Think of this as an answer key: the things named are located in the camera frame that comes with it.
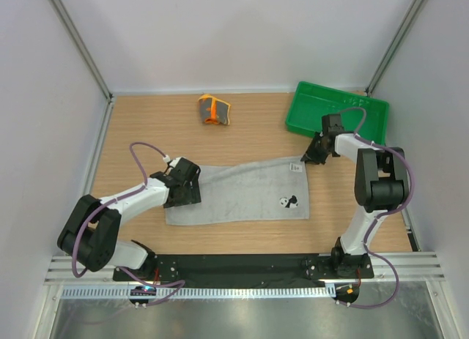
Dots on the aluminium frame post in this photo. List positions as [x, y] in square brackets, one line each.
[74, 34]
[406, 24]

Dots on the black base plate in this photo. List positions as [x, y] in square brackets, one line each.
[254, 271]

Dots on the right aluminium frame post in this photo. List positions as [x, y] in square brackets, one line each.
[406, 24]

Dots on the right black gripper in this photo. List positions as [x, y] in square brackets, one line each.
[311, 156]

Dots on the white slotted cable duct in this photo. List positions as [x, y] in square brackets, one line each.
[135, 292]

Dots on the left aluminium frame post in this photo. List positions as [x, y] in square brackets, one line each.
[74, 34]

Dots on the grey panda towel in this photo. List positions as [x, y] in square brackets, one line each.
[274, 189]

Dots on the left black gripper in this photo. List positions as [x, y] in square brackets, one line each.
[192, 196]

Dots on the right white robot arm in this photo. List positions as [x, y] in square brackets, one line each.
[381, 188]

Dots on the rolled grey orange towel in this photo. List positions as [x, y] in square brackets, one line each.
[213, 110]

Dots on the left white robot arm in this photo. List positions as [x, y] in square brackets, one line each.
[90, 234]

